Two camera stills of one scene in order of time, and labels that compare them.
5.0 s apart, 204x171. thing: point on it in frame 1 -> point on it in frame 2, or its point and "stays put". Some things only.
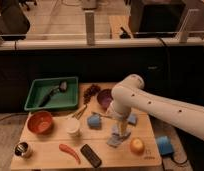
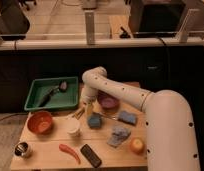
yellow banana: (80, 113) stays put
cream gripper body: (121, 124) -> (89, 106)
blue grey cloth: (116, 136) stays put
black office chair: (12, 24) stays put
